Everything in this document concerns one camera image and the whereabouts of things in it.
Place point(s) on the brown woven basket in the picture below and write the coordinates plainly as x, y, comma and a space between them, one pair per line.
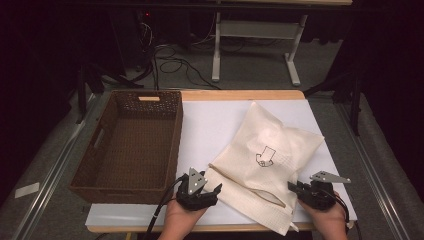
133, 143

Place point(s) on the person's right hand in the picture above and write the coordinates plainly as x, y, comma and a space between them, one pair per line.
326, 218

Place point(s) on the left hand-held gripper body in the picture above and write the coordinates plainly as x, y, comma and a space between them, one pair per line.
195, 201

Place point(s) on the metal floor rail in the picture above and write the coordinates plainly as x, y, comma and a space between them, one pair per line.
376, 173
50, 183

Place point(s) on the black computer tower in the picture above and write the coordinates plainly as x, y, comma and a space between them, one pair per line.
131, 36

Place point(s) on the person's left hand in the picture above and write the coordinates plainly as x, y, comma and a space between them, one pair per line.
181, 218

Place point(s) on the white table mat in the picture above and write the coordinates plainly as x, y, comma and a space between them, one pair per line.
206, 133

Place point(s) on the cream cloth laundry bag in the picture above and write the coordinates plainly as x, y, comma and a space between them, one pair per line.
266, 140

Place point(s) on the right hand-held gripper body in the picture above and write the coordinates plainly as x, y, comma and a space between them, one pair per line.
320, 196

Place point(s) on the black stand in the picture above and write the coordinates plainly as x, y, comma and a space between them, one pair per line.
356, 100
81, 90

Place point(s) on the white metal desk frame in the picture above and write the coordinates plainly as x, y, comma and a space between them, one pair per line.
256, 29

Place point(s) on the white tape strip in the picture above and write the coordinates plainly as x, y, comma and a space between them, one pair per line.
27, 190

